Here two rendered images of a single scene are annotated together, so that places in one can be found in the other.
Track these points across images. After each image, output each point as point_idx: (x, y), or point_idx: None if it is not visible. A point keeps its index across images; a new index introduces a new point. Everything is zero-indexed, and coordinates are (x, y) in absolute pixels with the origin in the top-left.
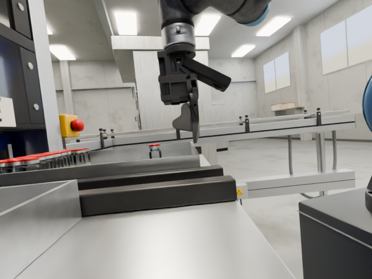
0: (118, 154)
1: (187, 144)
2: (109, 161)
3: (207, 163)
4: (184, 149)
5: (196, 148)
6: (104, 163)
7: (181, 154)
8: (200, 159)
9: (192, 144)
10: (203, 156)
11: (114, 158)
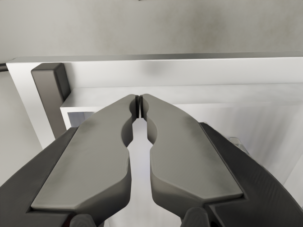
0: (104, 226)
1: (72, 116)
2: (108, 222)
3: (229, 61)
4: (78, 117)
5: (61, 84)
6: (110, 225)
7: (84, 119)
8: (167, 73)
9: (180, 106)
10: (135, 61)
11: (106, 222)
